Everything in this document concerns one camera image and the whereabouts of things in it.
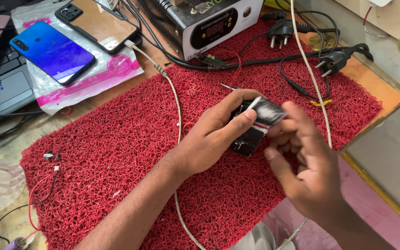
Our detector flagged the person's left hand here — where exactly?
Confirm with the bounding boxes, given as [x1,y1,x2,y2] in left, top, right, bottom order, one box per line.
[174,89,266,176]

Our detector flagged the person's right hand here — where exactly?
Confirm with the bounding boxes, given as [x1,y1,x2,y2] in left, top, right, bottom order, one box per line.
[264,101,343,223]

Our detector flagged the black phone battery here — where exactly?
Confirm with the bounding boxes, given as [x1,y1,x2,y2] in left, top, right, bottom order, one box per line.
[228,100,269,157]

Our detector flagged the silver adhesive strip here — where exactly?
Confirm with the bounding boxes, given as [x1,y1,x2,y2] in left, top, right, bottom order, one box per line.
[247,97,287,127]

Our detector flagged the red looped floor mat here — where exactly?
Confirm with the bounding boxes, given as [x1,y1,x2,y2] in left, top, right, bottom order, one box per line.
[19,19,383,250]

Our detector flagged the small green circuit board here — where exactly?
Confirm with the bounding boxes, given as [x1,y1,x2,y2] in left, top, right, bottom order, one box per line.
[197,53,227,69]

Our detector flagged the black two pin plug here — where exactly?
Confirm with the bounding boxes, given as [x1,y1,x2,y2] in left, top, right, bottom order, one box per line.
[315,43,374,78]

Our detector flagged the black white power supply unit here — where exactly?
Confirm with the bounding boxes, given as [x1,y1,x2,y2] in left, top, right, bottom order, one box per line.
[136,0,265,62]

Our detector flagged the black three pin plug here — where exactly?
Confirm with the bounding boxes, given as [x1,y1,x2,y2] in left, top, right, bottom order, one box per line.
[267,19,305,50]

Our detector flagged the clear pink plastic packet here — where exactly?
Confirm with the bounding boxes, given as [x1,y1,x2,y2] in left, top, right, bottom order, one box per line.
[11,0,144,116]

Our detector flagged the black phone with mirror back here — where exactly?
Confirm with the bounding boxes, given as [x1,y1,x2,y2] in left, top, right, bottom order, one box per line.
[54,0,143,55]

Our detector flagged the blue smartphone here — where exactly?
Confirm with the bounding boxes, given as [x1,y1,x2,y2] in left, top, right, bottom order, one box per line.
[9,21,96,86]

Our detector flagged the grey laptop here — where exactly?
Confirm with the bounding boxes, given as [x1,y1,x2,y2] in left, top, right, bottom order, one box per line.
[0,0,44,132]

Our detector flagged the purple cylindrical cell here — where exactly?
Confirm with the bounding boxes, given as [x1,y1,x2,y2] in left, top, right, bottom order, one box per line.
[2,237,28,250]

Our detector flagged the white charging cable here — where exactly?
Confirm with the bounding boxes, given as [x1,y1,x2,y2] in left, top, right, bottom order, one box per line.
[124,40,207,250]

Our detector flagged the thin red wires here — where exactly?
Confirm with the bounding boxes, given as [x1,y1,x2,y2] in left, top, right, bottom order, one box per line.
[197,49,243,91]

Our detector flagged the black barrel jack cable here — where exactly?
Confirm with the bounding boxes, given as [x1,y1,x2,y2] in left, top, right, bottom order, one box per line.
[278,56,332,101]

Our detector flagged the red black wire pair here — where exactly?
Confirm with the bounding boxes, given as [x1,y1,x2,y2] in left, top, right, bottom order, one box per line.
[0,166,60,244]

